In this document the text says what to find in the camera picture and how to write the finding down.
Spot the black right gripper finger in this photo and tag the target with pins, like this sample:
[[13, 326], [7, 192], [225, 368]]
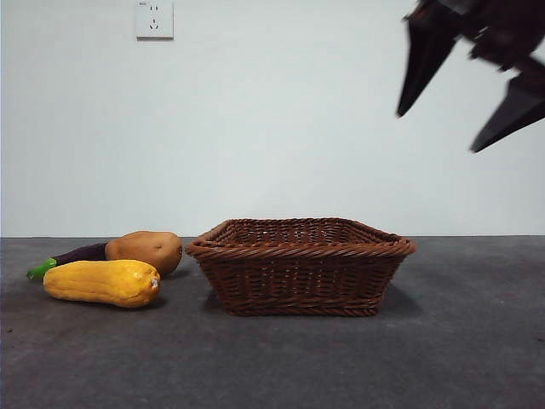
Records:
[[426, 47], [521, 106]]

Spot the brown wicker basket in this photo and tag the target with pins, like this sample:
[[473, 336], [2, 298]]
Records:
[[298, 281]]

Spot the brown potato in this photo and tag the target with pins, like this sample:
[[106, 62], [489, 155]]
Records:
[[140, 251]]

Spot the purple eggplant with green stem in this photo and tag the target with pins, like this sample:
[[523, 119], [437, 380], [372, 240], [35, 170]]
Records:
[[81, 255]]

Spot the yellow squash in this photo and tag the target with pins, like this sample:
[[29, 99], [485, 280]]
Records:
[[98, 283]]

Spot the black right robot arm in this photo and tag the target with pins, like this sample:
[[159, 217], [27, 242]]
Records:
[[502, 25]]

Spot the white wall socket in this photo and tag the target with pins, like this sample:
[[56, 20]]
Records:
[[154, 21]]

